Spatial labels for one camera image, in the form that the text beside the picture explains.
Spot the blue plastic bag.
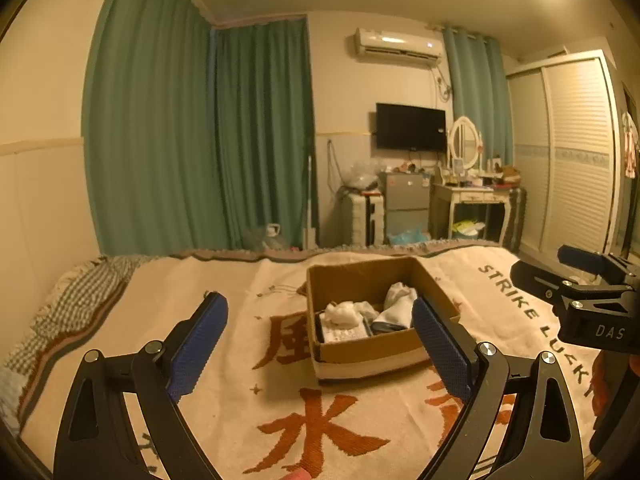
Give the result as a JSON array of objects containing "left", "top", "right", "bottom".
[{"left": 387, "top": 227, "right": 431, "bottom": 246}]

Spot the white dressing table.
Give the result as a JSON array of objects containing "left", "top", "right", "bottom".
[{"left": 431, "top": 182, "right": 516, "bottom": 248}]

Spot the black wall television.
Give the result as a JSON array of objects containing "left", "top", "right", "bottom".
[{"left": 376, "top": 102, "right": 447, "bottom": 152}]

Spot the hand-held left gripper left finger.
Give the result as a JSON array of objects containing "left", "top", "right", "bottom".
[{"left": 52, "top": 291, "right": 230, "bottom": 480}]

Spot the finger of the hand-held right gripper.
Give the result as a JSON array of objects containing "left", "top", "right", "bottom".
[
  {"left": 510, "top": 260, "right": 576, "bottom": 307},
  {"left": 558, "top": 245, "right": 608, "bottom": 277}
]

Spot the white suitcase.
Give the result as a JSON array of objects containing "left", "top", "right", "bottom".
[{"left": 341, "top": 192, "right": 387, "bottom": 247}]

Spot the cream printed blanket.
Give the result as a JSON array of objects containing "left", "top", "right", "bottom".
[{"left": 15, "top": 242, "right": 616, "bottom": 480}]

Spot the narrow green curtain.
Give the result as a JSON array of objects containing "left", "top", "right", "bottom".
[{"left": 442, "top": 25, "right": 516, "bottom": 171}]

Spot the hanging pink garment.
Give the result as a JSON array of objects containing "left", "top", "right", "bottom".
[{"left": 621, "top": 112, "right": 638, "bottom": 178}]

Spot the clear plastic bag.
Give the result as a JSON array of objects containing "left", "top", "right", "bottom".
[{"left": 345, "top": 161, "right": 383, "bottom": 192}]

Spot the wide green curtain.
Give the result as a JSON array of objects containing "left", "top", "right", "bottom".
[{"left": 82, "top": 0, "right": 231, "bottom": 256}]

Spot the dark suitcase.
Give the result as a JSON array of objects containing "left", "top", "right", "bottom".
[{"left": 502, "top": 186, "right": 528, "bottom": 253}]

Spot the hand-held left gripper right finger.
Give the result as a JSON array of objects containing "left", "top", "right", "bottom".
[{"left": 411, "top": 296, "right": 583, "bottom": 480}]

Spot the dark blue tissue pack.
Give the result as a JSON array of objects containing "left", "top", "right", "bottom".
[{"left": 315, "top": 315, "right": 373, "bottom": 345}]

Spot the small grey fridge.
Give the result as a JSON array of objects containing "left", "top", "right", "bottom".
[{"left": 377, "top": 171, "right": 431, "bottom": 246}]

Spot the white louvred wardrobe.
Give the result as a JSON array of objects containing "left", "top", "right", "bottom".
[{"left": 505, "top": 50, "right": 626, "bottom": 256}]

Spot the white air conditioner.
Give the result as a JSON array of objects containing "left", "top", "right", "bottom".
[{"left": 354, "top": 27, "right": 443, "bottom": 66}]

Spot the cardboard box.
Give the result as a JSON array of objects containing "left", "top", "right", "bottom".
[{"left": 306, "top": 256, "right": 462, "bottom": 386}]

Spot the white oval vanity mirror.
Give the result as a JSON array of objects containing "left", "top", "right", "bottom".
[{"left": 448, "top": 116, "right": 485, "bottom": 171}]

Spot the yellow-green bag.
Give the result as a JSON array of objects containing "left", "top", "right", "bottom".
[{"left": 452, "top": 220, "right": 486, "bottom": 240}]

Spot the checked bed sheet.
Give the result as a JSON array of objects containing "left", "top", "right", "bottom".
[{"left": 0, "top": 256, "right": 151, "bottom": 376}]

